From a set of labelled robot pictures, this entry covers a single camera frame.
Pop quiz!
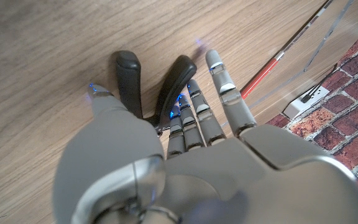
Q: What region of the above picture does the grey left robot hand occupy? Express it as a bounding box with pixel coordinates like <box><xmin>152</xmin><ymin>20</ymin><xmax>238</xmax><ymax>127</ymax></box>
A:
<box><xmin>53</xmin><ymin>49</ymin><xmax>358</xmax><ymax>224</ymax></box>

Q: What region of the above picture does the red handled utensil on table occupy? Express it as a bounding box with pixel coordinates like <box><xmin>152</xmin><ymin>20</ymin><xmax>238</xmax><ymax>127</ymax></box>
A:
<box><xmin>240</xmin><ymin>0</ymin><xmax>335</xmax><ymax>100</ymax></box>

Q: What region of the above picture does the black power strip cord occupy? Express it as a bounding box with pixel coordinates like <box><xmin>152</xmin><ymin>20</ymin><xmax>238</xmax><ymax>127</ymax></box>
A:
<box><xmin>301</xmin><ymin>63</ymin><xmax>338</xmax><ymax>103</ymax></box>

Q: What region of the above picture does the brick print backdrop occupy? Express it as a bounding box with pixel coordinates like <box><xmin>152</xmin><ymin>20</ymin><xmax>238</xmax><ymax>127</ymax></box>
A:
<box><xmin>265</xmin><ymin>34</ymin><xmax>358</xmax><ymax>200</ymax></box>

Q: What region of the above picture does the white power strip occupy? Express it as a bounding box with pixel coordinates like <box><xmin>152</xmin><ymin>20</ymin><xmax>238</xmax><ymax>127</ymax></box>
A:
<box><xmin>283</xmin><ymin>85</ymin><xmax>331</xmax><ymax>121</ymax></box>

